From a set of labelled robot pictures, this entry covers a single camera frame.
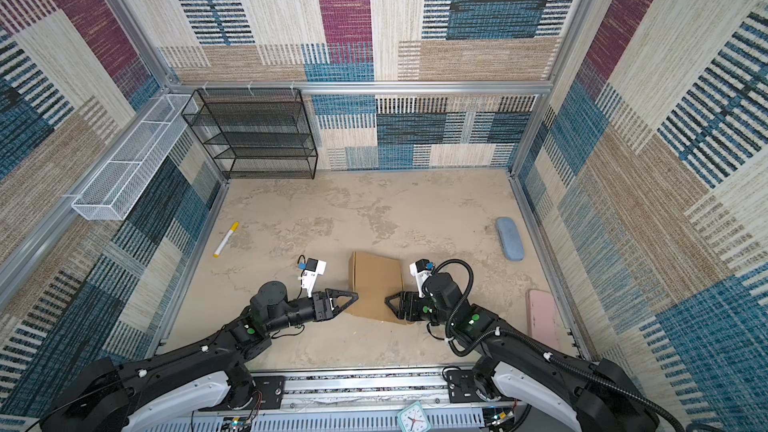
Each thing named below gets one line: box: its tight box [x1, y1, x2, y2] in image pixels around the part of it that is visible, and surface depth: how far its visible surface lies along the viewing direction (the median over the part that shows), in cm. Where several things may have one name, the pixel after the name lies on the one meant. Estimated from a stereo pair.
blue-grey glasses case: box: [496, 217, 525, 261], surface depth 99 cm
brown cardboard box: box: [344, 251, 413, 325], surface depth 87 cm
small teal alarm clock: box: [397, 401, 432, 432], surface depth 70 cm
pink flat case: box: [526, 289, 560, 349], surface depth 86 cm
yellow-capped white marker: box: [213, 221, 239, 258], surface depth 103 cm
